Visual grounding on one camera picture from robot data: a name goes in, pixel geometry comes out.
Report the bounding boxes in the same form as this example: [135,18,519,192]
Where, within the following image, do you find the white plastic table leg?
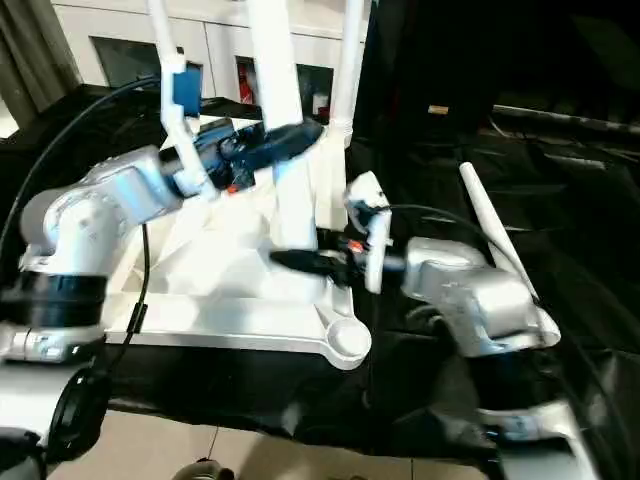
[458,161,562,347]
[328,0,370,147]
[146,0,187,69]
[246,0,332,302]

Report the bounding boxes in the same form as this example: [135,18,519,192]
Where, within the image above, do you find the white plastic table top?
[102,102,374,372]

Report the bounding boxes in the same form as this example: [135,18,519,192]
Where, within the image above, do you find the red white bottle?
[237,62,252,103]

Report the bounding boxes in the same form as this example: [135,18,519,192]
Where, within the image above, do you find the white glass door cabinet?
[49,0,371,114]

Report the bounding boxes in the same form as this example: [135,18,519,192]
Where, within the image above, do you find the black work mat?
[0,82,640,464]

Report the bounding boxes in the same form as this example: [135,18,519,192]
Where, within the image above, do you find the grey curtain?
[0,0,84,139]

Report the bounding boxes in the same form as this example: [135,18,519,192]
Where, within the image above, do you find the dark shoe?
[175,459,236,480]

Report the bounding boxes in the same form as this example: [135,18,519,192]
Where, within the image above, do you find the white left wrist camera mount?
[158,46,222,202]

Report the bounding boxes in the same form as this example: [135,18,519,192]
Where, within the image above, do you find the thin black loose cable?
[107,223,153,374]

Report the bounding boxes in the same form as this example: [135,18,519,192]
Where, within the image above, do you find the black left wrist camera cable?
[0,73,166,261]

